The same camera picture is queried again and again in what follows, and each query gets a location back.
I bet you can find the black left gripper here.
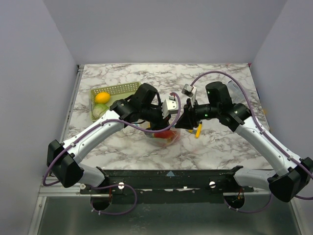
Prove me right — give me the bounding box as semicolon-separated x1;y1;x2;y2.
140;103;172;133

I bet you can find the clear zip top bag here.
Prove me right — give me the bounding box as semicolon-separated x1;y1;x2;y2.
143;128;181;147

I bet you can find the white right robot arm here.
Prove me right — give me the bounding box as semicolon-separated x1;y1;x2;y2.
175;82;313;202

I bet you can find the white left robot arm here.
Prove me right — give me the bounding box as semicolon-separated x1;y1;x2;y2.
47;83;169;193

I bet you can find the yellow hex key set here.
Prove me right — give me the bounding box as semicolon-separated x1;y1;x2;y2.
187;128;198;135

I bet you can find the green perforated plastic basket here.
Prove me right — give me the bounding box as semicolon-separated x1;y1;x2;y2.
89;82;141;122

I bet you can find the orange fruit toy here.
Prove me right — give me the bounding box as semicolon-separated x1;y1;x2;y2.
94;92;111;104

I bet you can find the green cabbage toy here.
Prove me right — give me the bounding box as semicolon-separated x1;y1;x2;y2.
92;103;109;119

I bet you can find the clear plastic screw box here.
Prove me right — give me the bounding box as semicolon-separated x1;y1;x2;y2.
226;80;246;103

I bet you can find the yellow handled screwdriver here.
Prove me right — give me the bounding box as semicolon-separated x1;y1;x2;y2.
195;121;202;139

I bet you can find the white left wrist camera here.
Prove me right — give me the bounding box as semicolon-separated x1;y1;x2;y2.
161;95;179;118

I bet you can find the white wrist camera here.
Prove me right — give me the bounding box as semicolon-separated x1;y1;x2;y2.
181;84;197;106
161;95;179;118

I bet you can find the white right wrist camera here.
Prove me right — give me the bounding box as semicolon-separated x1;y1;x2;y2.
181;84;197;106

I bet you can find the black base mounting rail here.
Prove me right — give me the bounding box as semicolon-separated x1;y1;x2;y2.
80;166;253;204

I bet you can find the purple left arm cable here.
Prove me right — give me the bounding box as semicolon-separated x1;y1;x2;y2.
43;92;181;216

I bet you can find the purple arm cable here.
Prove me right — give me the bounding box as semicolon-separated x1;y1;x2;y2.
189;70;313;213
43;92;181;216

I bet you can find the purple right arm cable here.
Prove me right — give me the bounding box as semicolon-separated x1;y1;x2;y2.
189;70;313;213

